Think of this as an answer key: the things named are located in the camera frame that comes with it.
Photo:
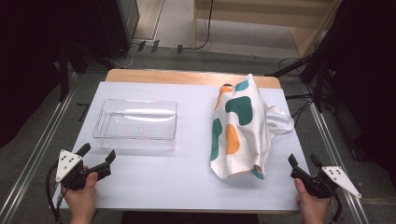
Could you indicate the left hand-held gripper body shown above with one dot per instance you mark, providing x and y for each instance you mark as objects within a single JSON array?
[{"x": 67, "y": 163}]

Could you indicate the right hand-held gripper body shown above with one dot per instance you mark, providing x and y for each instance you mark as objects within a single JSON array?
[{"x": 317, "y": 186}]

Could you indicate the clear plastic container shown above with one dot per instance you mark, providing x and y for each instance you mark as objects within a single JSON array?
[{"x": 137, "y": 124}]

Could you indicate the white tote bag coloured patches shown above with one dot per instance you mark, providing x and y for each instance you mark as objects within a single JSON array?
[{"x": 246, "y": 133}]

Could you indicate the person's right hand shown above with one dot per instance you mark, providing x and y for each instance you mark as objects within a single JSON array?
[{"x": 313, "y": 205}]

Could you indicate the person's left hand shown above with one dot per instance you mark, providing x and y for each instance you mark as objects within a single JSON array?
[{"x": 81, "y": 200}]

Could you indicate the black metal stand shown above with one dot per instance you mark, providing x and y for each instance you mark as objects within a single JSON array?
[
  {"x": 63, "y": 74},
  {"x": 319, "y": 84}
]

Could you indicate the white table cover sheet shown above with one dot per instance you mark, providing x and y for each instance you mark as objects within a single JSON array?
[{"x": 186, "y": 174}]

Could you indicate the wooden table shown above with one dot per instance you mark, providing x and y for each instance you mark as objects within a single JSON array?
[{"x": 186, "y": 77}]

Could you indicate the black power plug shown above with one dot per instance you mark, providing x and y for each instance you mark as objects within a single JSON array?
[
  {"x": 179, "y": 49},
  {"x": 141, "y": 45},
  {"x": 155, "y": 46}
]

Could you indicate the dark cabinet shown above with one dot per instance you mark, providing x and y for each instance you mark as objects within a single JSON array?
[{"x": 120, "y": 25}]

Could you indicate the light wooden furniture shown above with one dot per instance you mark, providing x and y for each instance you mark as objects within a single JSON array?
[{"x": 249, "y": 15}]

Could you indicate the aluminium floor rail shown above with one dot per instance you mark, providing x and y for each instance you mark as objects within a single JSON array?
[
  {"x": 336, "y": 155},
  {"x": 34, "y": 155}
]

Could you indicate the black floor bracket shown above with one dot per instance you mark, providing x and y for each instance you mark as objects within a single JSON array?
[{"x": 83, "y": 110}]

